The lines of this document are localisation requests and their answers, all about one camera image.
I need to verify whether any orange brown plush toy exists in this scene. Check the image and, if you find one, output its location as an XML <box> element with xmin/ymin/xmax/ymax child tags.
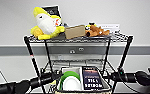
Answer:
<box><xmin>85</xmin><ymin>22</ymin><xmax>111</xmax><ymax>38</ymax></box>

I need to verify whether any white plate with green rim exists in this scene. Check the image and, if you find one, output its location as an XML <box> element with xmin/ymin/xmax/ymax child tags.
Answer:
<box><xmin>59</xmin><ymin>70</ymin><xmax>82</xmax><ymax>92</ymax></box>

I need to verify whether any yellow and white plush toy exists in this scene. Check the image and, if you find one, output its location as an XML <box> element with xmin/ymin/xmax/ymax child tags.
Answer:
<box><xmin>30</xmin><ymin>6</ymin><xmax>66</xmax><ymax>41</ymax></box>

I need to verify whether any long grey wall band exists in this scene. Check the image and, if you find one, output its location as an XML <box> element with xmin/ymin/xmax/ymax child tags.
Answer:
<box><xmin>0</xmin><ymin>44</ymin><xmax>150</xmax><ymax>56</ymax></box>

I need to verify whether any black framed picture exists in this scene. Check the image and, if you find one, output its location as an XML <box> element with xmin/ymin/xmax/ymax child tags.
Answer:
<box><xmin>40</xmin><ymin>4</ymin><xmax>63</xmax><ymax>20</ymax></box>

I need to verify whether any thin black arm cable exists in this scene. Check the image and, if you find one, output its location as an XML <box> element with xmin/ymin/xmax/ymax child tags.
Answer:
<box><xmin>122</xmin><ymin>81</ymin><xmax>150</xmax><ymax>94</ymax></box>

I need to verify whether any brown cardboard box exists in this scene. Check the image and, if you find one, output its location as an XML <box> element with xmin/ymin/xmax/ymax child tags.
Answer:
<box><xmin>64</xmin><ymin>24</ymin><xmax>87</xmax><ymax>40</ymax></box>

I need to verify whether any pale basket with dark spots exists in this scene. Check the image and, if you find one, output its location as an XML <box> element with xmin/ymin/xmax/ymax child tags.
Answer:
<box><xmin>56</xmin><ymin>65</ymin><xmax>114</xmax><ymax>94</ymax></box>

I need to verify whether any white wall socket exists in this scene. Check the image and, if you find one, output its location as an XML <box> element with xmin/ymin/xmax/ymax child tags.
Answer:
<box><xmin>69</xmin><ymin>49</ymin><xmax>76</xmax><ymax>55</ymax></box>
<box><xmin>78</xmin><ymin>47</ymin><xmax>86</xmax><ymax>53</ymax></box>

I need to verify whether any black wire shelf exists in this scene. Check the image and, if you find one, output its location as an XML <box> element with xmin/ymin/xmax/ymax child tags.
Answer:
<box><xmin>23</xmin><ymin>31</ymin><xmax>135</xmax><ymax>94</ymax></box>

